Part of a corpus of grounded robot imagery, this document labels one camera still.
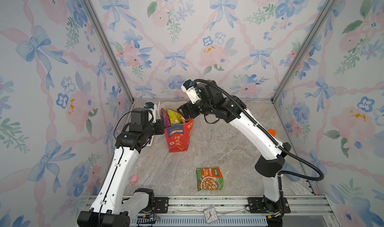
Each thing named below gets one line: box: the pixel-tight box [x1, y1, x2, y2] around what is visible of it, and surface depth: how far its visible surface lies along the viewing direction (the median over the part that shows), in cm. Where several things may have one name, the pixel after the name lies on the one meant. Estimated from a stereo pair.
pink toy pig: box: [130, 174, 138, 185], surface depth 82 cm
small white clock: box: [203, 207, 219, 225], surface depth 71 cm
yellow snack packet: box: [167, 108, 184, 127], surface depth 85 cm
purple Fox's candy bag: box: [160, 108, 171, 128], surface depth 81 cm
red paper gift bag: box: [164, 119, 195, 153], surface depth 81 cm
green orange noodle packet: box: [196, 166, 224, 191], surface depth 83 cm
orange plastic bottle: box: [267, 128, 277, 137], surface depth 92 cm
